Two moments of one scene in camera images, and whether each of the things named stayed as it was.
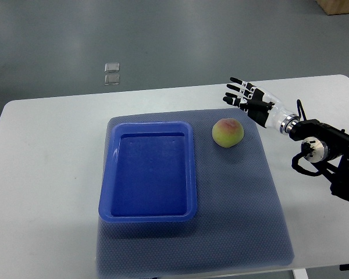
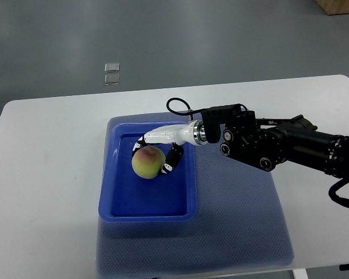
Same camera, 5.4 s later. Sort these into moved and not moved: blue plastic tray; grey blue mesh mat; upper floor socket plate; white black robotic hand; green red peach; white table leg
Moved: green red peach; white black robotic hand
Not moved: grey blue mesh mat; blue plastic tray; white table leg; upper floor socket plate
